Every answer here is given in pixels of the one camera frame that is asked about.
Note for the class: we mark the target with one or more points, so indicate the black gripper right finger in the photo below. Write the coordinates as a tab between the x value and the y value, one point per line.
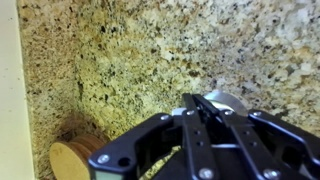
266	150

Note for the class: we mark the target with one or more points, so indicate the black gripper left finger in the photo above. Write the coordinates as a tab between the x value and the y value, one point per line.
133	150

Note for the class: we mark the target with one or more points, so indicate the large silver measuring cup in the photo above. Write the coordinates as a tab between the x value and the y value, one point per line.
231	100

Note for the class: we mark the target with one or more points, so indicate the white pantry door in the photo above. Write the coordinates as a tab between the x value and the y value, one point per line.
10	100

